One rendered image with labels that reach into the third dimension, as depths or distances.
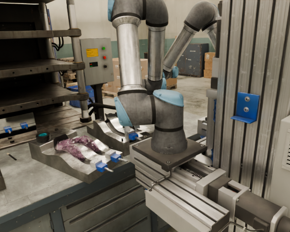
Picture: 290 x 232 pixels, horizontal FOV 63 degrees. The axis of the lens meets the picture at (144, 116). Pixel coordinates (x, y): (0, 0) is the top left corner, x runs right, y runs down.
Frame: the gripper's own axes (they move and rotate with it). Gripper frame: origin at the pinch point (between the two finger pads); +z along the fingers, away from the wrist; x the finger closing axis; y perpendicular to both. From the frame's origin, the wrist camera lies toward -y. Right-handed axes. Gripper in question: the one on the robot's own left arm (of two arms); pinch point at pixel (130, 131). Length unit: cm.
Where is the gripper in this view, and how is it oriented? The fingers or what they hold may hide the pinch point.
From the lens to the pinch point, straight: 140.6
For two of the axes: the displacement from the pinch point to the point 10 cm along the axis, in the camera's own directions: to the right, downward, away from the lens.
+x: 7.8, -2.5, 5.7
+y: 6.2, 2.4, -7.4
